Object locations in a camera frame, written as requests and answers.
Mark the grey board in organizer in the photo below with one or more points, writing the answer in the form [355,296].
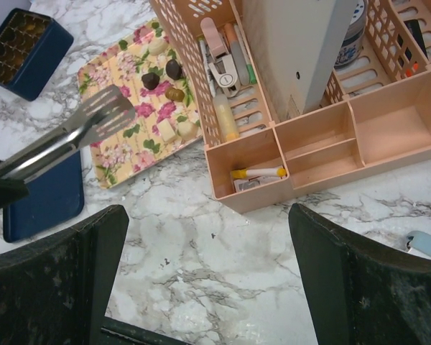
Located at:
[294,45]

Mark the blue box lid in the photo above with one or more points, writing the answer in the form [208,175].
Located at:
[54,197]

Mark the dark heart chocolate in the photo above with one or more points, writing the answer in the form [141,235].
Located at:
[150,80]

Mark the white oval chocolate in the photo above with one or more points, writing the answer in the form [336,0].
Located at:
[187,130]

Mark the blue white patterned jar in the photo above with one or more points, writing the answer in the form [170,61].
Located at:
[352,43]

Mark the blue chocolate box with insert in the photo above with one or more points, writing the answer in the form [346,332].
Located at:
[32,46]

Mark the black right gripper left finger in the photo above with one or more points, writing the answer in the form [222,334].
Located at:
[56,290]

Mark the dark oval chocolate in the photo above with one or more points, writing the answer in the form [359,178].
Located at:
[173,70]

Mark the white pen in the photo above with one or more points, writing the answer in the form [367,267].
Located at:
[206,67]

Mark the red staples box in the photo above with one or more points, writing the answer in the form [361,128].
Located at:
[246,184]

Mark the stapler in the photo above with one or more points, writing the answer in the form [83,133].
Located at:
[419,244]

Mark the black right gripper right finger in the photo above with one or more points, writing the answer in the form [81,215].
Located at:
[360,291]

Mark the green marker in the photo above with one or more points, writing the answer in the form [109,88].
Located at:
[249,66]

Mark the peach plastic desk organizer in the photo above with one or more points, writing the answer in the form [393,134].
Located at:
[353,134]

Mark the floral serving tray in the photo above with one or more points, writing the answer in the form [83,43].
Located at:
[140,145]

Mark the white rectangular chocolate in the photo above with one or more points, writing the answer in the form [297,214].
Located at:
[166,131]

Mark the gold barrel chocolate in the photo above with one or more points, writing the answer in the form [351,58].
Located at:
[174,94]

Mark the pink handled scissors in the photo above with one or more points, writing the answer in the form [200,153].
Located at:
[222,65]

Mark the white round chocolate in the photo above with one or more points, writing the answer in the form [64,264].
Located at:
[157,46]

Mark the orange marker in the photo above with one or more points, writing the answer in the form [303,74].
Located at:
[230,34]

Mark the glue stick with yellow cap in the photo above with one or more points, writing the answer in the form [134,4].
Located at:
[226,121]

